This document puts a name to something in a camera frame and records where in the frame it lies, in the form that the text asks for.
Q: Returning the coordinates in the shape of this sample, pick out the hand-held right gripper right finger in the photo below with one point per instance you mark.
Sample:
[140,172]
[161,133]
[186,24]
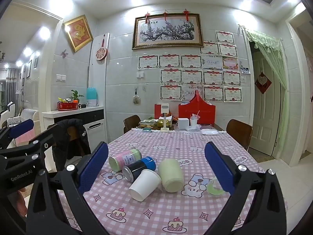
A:
[220,169]

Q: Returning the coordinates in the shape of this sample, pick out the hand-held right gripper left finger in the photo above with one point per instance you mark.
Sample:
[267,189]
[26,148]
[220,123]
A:
[94,167]

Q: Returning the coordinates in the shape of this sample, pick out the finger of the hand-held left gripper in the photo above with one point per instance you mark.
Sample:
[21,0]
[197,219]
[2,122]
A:
[46,137]
[22,127]

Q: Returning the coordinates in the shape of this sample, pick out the pale green cup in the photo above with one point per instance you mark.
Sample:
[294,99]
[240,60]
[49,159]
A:
[171,176]

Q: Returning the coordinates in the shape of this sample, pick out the white paper cup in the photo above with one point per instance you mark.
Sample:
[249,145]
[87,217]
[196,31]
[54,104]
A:
[144,184]

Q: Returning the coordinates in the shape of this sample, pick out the clear plastic cup with straw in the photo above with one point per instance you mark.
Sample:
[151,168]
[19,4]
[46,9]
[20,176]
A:
[194,122]

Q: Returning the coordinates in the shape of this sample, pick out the person's left hand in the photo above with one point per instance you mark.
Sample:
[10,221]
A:
[20,200]

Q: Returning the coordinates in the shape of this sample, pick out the white armchair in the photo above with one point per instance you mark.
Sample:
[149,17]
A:
[29,113]

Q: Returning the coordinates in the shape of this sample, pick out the brown wooden chair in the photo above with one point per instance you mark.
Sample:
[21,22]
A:
[238,132]
[73,133]
[130,122]

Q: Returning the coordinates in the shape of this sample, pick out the black jacket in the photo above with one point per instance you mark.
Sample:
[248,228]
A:
[80,139]

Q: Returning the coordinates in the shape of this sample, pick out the pink and green can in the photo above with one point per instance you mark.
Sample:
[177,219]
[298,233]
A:
[127,159]

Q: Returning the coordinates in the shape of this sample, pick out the red tray with toys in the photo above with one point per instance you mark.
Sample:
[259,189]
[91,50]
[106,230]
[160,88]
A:
[67,106]

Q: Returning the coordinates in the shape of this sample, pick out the white pouch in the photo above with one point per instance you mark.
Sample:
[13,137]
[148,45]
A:
[210,132]

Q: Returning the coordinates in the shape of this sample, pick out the white and black cabinet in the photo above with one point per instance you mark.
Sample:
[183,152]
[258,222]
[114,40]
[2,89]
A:
[95,127]

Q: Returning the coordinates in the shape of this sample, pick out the grey window curtain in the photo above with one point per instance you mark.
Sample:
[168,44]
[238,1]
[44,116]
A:
[12,85]

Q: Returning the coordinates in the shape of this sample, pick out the dark blue can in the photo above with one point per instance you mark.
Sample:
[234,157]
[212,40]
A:
[139,167]

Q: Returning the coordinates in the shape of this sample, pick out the green potted plant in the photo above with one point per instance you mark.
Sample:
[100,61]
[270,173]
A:
[75,95]

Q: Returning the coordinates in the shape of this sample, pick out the white cube box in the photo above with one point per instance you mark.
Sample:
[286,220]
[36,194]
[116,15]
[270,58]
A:
[183,124]

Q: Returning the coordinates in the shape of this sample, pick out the red gift bag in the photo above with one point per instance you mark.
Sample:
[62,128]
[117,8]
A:
[205,110]

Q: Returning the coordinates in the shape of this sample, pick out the blue and white humidifier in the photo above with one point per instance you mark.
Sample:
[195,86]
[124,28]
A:
[93,95]

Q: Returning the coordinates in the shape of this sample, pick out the dark snack plate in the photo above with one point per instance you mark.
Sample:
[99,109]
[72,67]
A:
[144,126]

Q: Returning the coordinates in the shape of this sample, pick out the white panel door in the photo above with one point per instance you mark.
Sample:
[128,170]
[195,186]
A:
[264,117]

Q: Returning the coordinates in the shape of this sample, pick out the snack tray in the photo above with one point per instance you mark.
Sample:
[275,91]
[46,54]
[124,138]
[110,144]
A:
[148,122]

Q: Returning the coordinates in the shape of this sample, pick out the yellow box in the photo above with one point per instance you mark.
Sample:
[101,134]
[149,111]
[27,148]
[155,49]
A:
[159,123]

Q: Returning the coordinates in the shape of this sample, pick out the pink checked tablecloth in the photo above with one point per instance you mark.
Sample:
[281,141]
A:
[159,215]

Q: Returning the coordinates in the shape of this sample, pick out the white upright panel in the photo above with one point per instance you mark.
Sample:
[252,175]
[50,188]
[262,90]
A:
[97,78]

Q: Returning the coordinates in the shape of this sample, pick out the hanging brush on hook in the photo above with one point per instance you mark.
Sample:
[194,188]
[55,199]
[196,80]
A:
[135,99]

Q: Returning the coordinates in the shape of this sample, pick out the white stand device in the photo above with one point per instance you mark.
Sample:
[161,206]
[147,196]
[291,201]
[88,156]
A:
[165,109]

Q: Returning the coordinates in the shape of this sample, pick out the small red box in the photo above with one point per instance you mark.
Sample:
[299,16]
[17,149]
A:
[157,110]

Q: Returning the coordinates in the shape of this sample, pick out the red diamond door decoration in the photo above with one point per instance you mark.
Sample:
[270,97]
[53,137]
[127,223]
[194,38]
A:
[263,82]

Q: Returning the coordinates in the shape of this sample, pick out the red round fan ornament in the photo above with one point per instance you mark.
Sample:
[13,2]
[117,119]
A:
[101,53]

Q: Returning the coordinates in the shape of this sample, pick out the red and gold framed picture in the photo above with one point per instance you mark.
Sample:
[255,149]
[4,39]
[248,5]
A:
[78,33]

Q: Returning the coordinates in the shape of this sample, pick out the green door curtain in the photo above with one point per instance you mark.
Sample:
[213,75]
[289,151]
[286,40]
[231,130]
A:
[276,61]

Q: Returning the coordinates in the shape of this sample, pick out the framed plum blossom painting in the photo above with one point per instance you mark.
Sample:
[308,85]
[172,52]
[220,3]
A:
[168,30]

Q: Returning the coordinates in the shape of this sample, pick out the red knot ornament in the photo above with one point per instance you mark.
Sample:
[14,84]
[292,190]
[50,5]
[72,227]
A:
[166,16]
[147,17]
[186,14]

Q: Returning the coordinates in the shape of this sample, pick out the dark wall picture frame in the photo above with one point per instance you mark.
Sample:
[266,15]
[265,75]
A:
[36,63]
[29,68]

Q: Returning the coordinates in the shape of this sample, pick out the white double light switch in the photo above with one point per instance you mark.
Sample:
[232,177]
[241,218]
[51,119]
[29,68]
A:
[60,78]

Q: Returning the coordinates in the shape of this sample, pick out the butterfly wall decoration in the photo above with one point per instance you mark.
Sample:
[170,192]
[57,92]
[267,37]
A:
[64,53]

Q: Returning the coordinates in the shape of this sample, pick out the small wall photos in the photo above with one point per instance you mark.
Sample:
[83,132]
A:
[244,70]

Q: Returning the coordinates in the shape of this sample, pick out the white wall switch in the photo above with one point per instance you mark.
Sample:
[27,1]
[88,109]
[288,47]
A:
[140,75]

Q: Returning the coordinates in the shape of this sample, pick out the group of wall certificates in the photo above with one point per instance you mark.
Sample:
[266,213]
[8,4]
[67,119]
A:
[171,76]

